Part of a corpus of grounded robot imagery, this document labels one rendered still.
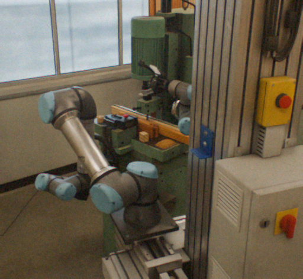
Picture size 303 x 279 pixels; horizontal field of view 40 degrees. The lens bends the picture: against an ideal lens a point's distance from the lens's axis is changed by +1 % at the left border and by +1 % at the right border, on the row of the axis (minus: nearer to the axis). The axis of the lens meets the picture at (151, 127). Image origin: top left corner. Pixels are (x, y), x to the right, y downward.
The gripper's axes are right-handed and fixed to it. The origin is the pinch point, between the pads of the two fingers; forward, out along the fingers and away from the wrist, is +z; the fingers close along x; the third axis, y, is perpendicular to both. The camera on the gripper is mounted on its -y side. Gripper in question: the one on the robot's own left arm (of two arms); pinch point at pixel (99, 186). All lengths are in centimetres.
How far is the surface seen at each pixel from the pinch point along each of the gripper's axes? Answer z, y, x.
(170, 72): 20, -68, 3
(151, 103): 19, -49, -1
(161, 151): 13.2, -26.2, 21.0
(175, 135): 25.2, -36.2, 16.2
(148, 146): 12.7, -26.6, 11.5
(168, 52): 14, -77, 4
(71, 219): 58, 43, -82
